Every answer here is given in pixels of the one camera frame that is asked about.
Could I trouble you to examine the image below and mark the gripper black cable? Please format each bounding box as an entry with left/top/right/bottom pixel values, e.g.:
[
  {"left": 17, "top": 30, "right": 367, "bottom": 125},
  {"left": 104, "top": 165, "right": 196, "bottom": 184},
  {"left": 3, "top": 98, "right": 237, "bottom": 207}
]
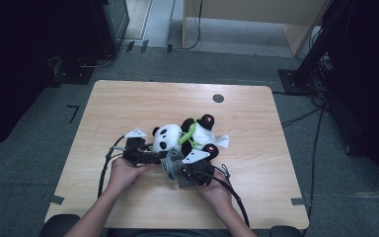
[
  {"left": 97, "top": 134, "right": 126, "bottom": 199},
  {"left": 209, "top": 163, "right": 252, "bottom": 229}
]

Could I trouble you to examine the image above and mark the person's dark clothing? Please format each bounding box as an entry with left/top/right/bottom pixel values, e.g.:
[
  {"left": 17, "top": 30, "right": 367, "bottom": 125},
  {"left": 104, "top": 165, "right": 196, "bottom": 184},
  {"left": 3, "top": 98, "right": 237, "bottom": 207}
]
[{"left": 108, "top": 229, "right": 242, "bottom": 237}]

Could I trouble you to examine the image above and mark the black floor base plate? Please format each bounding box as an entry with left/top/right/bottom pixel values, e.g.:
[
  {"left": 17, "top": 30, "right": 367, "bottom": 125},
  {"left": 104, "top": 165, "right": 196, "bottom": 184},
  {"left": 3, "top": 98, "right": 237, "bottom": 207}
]
[{"left": 49, "top": 54, "right": 95, "bottom": 87}]

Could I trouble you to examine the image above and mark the black metal stand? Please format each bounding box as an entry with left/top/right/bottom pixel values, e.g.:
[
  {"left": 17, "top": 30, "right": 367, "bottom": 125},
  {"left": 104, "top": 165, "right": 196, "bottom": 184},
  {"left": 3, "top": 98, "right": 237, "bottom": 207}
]
[{"left": 277, "top": 0, "right": 354, "bottom": 97}]

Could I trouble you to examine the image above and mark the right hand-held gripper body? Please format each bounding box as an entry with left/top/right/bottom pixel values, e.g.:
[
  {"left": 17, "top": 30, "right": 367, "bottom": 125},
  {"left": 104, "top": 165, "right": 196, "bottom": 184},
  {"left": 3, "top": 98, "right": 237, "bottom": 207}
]
[{"left": 179, "top": 148, "right": 217, "bottom": 188}]

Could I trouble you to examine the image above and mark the grey cloth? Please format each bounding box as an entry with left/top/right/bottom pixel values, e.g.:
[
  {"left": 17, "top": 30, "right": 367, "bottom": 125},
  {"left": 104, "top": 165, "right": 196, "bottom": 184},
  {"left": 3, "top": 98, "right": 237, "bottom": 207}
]
[{"left": 160, "top": 148, "right": 199, "bottom": 190}]

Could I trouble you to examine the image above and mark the panda plush toy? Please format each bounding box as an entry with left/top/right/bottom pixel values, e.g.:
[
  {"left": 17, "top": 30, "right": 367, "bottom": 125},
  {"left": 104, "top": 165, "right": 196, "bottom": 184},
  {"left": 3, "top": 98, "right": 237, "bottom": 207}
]
[{"left": 151, "top": 114, "right": 231, "bottom": 163}]

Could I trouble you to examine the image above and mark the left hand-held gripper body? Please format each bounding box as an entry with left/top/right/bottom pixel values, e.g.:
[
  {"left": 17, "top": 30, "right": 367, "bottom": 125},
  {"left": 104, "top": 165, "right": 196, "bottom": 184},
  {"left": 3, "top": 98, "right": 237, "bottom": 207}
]
[{"left": 122, "top": 127, "right": 162, "bottom": 167}]

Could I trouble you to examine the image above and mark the long black floor cable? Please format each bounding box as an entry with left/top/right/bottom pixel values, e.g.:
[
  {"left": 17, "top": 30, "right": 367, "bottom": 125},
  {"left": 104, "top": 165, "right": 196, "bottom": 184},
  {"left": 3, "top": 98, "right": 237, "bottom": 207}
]
[{"left": 304, "top": 108, "right": 326, "bottom": 220}]

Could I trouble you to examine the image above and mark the person's left hand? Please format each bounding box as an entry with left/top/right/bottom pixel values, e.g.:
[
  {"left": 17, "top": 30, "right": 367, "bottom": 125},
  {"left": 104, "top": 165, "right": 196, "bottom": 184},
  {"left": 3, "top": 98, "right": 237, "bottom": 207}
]
[{"left": 108, "top": 157, "right": 156, "bottom": 196}]

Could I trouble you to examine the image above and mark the black hanging cable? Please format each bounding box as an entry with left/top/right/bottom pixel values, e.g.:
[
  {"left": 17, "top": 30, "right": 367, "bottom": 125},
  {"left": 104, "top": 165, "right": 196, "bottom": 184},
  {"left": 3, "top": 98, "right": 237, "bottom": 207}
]
[{"left": 177, "top": 0, "right": 204, "bottom": 51}]

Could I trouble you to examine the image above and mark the dark curtain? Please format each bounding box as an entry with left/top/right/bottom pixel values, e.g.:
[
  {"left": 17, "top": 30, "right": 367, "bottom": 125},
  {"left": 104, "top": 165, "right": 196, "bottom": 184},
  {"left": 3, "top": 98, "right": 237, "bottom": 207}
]
[
  {"left": 324, "top": 0, "right": 379, "bottom": 198},
  {"left": 0, "top": 0, "right": 95, "bottom": 156}
]

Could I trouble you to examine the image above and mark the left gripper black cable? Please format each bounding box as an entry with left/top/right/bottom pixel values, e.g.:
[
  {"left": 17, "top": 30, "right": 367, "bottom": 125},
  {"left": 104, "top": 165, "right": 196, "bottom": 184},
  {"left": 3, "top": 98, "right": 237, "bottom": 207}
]
[{"left": 97, "top": 134, "right": 126, "bottom": 199}]

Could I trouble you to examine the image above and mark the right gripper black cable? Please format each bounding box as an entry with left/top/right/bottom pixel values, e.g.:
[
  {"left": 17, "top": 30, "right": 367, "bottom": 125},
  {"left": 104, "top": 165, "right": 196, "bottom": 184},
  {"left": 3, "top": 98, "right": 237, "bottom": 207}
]
[{"left": 209, "top": 163, "right": 252, "bottom": 229}]

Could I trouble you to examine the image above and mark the black angled floor tape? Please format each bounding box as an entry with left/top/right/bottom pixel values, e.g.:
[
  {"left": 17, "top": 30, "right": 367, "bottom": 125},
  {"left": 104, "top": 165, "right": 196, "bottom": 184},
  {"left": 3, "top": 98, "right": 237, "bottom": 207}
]
[{"left": 66, "top": 104, "right": 81, "bottom": 124}]

